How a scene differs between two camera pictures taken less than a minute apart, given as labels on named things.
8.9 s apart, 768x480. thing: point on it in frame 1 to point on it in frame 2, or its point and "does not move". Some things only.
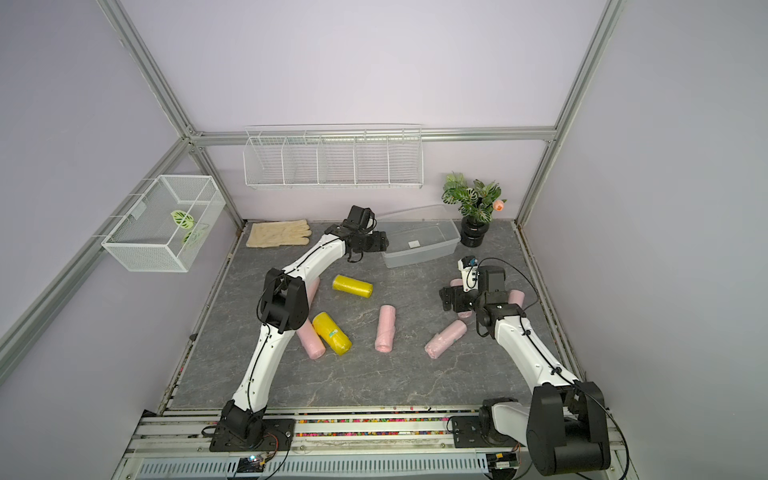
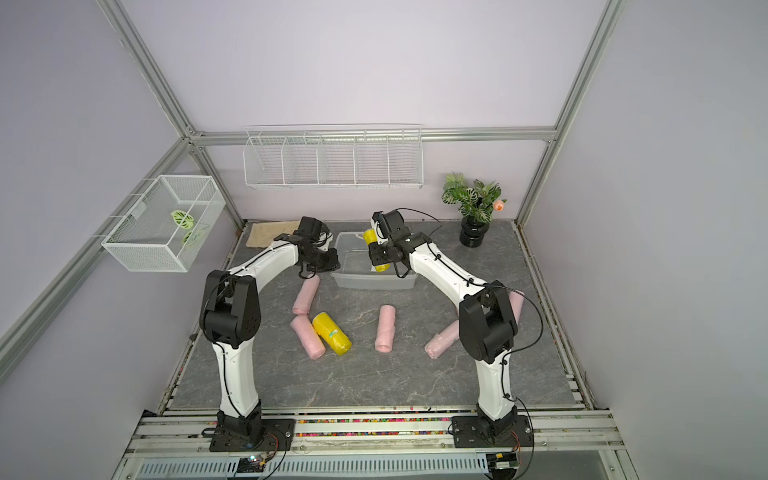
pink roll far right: (516, 297) does not move
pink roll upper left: (312, 289) does not move
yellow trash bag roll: (328, 330) does not move
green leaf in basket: (179, 215) does not move
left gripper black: (380, 242) to (332, 264)
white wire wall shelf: (334, 156) does not move
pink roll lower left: (311, 341) does not move
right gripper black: (448, 298) to (376, 255)
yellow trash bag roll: (353, 286) to (370, 237)
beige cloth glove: (279, 233) does not move
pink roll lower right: (444, 341) does not move
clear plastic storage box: (418, 234) to (355, 269)
